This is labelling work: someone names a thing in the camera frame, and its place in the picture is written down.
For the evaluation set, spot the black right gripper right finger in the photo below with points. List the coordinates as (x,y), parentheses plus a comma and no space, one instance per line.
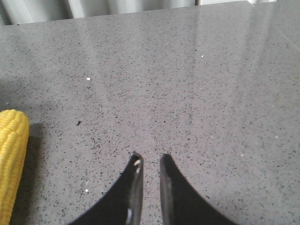
(180,202)

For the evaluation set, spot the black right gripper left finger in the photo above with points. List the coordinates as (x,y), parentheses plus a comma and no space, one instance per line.
(122,204)

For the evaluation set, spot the yellow corn cob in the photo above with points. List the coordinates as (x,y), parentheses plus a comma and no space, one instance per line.
(14,134)

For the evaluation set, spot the white pleated curtain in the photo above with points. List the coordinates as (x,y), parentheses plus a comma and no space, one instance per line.
(17,12)

